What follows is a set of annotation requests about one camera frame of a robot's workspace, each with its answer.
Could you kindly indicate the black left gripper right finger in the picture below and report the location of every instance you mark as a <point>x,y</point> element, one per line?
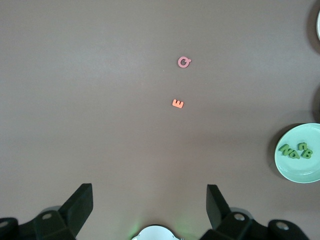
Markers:
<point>220,215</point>

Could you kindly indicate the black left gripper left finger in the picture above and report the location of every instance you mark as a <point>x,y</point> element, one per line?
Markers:
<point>75,212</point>

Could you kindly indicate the green capital letter N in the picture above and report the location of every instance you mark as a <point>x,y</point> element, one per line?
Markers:
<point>284,150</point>

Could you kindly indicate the green letter q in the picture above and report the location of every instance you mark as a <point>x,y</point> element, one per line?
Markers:
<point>293,155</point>

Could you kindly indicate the green letter B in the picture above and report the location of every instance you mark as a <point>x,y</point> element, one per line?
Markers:
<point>307,153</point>

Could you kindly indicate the green small letter n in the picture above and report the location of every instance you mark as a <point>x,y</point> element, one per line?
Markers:
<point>302,145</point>

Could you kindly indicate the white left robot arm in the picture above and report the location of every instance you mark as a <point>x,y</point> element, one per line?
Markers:
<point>156,233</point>

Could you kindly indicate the green plate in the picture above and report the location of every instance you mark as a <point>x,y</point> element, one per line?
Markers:
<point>300,170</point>

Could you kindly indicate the orange letter E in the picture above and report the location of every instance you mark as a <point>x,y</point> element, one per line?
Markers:
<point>178,104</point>

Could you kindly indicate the brown table mat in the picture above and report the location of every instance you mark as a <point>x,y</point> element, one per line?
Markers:
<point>75,75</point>

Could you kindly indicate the pink letter Q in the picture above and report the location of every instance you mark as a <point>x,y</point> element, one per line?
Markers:
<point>179,63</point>

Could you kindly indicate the cream plate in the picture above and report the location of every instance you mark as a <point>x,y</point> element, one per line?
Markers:
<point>318,25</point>

